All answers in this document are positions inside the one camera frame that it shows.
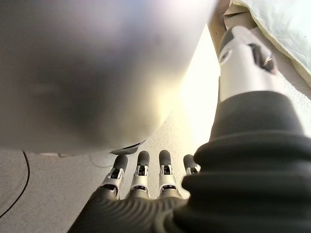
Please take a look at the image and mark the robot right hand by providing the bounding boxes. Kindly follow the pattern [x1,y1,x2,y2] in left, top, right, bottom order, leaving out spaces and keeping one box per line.
[68,25,311,233]

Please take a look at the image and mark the white duvet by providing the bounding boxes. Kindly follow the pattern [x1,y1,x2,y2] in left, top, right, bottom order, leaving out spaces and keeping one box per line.
[237,0,311,80]

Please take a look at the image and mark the silver robot right leg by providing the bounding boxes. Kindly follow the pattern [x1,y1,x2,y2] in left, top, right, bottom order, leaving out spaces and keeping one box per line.
[0,0,221,158]

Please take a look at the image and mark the thin black floor cable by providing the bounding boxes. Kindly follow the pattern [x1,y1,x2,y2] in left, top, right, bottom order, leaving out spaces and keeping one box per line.
[0,150,31,219]

